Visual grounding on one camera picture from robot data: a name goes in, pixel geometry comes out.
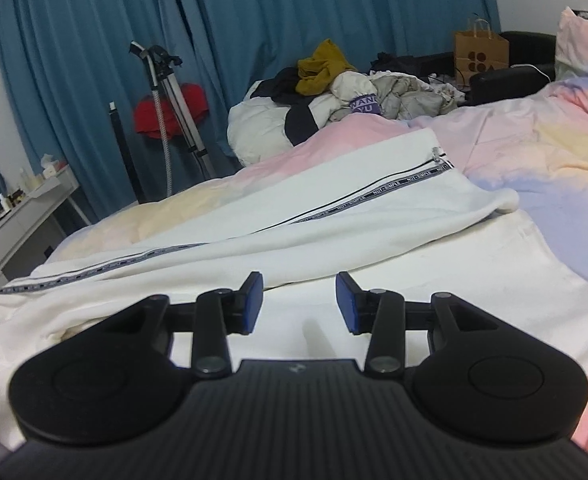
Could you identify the pastel pillow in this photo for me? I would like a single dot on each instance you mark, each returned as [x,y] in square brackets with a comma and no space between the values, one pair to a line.
[586,45]

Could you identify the black sofa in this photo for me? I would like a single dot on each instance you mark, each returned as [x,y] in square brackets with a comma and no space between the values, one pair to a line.
[514,87]

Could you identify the pastel tie-dye blanket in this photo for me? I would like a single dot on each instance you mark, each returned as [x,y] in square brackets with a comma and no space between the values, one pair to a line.
[549,160]

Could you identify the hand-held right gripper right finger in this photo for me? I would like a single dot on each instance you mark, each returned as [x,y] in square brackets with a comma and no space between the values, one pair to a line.
[346,305]

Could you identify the black cloth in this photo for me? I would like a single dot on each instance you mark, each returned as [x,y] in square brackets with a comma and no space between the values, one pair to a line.
[284,85]

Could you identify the dark cloth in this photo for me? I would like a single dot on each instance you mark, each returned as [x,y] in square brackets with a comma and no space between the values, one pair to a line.
[404,62]

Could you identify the white dressing table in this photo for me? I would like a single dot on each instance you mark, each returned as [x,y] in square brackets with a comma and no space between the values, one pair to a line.
[28,220]

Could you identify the white tissue box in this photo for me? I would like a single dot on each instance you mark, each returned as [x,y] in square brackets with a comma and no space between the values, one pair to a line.
[52,166]

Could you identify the group of cosmetic bottles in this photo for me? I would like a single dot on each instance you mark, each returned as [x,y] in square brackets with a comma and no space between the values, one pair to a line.
[8,200]

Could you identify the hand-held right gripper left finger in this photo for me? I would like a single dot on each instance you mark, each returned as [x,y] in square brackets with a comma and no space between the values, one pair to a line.
[252,305]

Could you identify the white and black jacket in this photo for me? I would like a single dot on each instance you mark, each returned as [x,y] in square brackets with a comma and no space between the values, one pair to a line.
[254,130]

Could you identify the red cloth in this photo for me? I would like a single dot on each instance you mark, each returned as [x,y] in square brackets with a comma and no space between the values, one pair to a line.
[146,117]

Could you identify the blue curtain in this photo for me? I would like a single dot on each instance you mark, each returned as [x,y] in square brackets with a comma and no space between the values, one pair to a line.
[324,5]
[73,85]

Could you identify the brown paper bag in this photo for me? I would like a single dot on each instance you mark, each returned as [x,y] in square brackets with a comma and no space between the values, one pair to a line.
[481,55]

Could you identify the garment steamer stand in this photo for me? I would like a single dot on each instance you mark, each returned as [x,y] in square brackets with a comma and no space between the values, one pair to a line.
[173,105]

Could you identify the mustard yellow cloth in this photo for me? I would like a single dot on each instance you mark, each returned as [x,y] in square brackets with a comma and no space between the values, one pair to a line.
[321,67]

